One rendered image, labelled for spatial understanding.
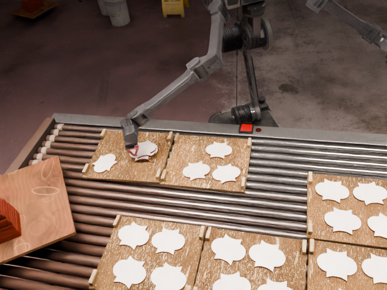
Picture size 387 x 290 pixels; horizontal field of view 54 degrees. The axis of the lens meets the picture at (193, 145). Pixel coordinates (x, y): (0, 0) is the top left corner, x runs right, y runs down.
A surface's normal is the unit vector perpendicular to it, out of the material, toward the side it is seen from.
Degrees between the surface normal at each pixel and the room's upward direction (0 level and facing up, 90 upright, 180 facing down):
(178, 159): 0
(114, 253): 0
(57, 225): 0
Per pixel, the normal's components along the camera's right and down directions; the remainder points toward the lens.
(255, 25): 0.26, 0.66
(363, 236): -0.11, -0.70
